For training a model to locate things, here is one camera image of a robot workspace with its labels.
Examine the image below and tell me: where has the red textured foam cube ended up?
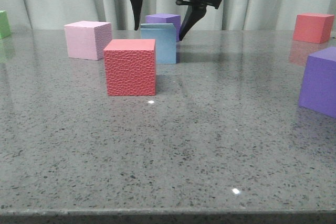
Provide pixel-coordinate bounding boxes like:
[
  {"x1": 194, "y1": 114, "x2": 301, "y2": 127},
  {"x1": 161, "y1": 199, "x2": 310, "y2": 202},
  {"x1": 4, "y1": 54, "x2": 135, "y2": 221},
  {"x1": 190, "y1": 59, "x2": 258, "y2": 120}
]
[{"x1": 103, "y1": 39, "x2": 156, "y2": 96}]

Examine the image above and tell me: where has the pink foam cube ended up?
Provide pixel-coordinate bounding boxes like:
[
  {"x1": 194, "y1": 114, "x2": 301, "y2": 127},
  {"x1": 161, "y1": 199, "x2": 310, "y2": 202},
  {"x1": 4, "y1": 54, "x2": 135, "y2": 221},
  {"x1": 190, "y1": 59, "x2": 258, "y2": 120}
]
[{"x1": 64, "y1": 20, "x2": 112, "y2": 60}]

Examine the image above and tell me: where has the green foam cube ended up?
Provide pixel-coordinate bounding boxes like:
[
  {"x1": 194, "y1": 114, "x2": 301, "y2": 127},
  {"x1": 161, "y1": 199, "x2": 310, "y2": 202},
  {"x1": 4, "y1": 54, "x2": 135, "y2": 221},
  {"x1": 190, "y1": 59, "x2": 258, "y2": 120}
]
[{"x1": 0, "y1": 10, "x2": 11, "y2": 39}]

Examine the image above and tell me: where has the purple foam cube near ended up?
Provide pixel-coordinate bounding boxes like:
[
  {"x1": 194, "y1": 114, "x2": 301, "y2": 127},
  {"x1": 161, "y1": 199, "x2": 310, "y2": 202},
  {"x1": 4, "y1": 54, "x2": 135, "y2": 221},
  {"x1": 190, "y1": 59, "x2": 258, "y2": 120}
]
[{"x1": 298, "y1": 46, "x2": 335, "y2": 118}]

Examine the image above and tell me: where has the red foam cube far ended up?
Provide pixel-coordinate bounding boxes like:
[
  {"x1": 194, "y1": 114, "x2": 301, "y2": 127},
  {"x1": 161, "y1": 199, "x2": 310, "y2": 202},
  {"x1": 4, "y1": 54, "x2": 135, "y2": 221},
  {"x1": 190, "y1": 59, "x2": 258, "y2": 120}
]
[{"x1": 293, "y1": 13, "x2": 335, "y2": 44}]

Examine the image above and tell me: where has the light blue foam cube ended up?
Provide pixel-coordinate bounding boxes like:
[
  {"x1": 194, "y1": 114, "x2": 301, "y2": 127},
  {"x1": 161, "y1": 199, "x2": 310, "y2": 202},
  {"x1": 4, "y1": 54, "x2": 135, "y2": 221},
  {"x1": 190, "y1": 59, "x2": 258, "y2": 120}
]
[{"x1": 140, "y1": 23, "x2": 177, "y2": 64}]

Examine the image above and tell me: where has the purple foam cube far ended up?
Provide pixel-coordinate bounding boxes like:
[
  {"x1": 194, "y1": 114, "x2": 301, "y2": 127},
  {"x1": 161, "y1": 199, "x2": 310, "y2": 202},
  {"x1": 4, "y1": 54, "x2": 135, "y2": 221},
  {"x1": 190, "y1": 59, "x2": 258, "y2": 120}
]
[{"x1": 145, "y1": 13, "x2": 181, "y2": 41}]

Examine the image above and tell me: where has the purple foam cube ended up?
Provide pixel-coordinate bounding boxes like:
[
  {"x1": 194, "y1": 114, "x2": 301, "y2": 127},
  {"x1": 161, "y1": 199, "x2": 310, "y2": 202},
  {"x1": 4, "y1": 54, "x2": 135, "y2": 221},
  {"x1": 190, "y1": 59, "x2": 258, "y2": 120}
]
[
  {"x1": 145, "y1": 13, "x2": 181, "y2": 41},
  {"x1": 298, "y1": 46, "x2": 335, "y2": 118}
]

